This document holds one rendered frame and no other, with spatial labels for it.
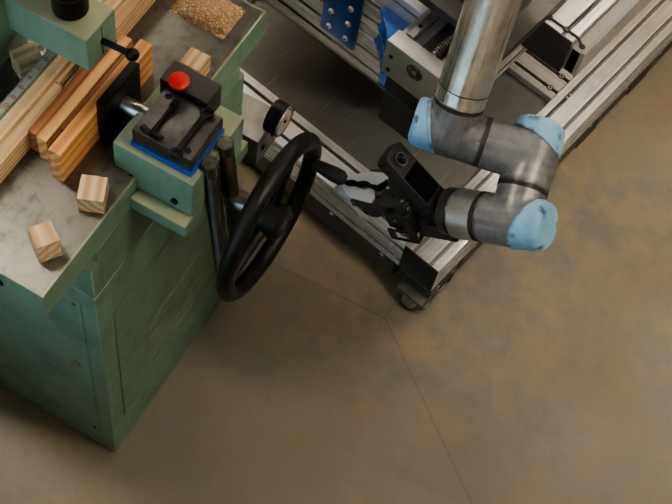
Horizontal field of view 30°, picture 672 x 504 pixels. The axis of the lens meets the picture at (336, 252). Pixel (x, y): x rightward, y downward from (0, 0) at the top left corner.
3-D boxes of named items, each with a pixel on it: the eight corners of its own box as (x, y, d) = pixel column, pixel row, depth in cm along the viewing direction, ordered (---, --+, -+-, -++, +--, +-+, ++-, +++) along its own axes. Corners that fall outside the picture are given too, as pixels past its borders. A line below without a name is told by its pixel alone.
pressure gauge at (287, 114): (274, 150, 218) (277, 124, 211) (256, 140, 219) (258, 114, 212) (292, 125, 221) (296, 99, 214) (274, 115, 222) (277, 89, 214)
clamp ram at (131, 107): (142, 161, 180) (140, 126, 172) (98, 137, 181) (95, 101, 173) (175, 118, 184) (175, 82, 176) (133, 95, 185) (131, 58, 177)
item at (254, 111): (256, 167, 224) (259, 143, 217) (199, 136, 226) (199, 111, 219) (280, 135, 228) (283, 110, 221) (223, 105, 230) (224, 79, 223)
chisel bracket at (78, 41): (90, 78, 176) (86, 41, 168) (8, 34, 178) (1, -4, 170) (119, 44, 179) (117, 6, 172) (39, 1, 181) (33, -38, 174)
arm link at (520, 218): (567, 207, 179) (550, 262, 177) (500, 196, 185) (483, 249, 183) (547, 188, 172) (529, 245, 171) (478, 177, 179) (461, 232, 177)
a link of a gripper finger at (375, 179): (347, 204, 198) (395, 214, 193) (334, 179, 194) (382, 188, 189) (357, 190, 199) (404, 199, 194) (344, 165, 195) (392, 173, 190)
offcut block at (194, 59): (199, 85, 188) (199, 71, 185) (179, 75, 188) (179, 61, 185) (210, 69, 189) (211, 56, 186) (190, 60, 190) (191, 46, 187)
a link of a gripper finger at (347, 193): (337, 220, 196) (385, 229, 191) (324, 195, 192) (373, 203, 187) (346, 206, 198) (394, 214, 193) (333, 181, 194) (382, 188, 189)
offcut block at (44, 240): (62, 254, 171) (60, 240, 168) (39, 263, 170) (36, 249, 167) (52, 234, 173) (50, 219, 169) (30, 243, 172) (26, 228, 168)
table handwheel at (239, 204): (236, 333, 196) (232, 265, 169) (130, 273, 199) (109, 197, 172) (326, 192, 207) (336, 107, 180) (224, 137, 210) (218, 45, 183)
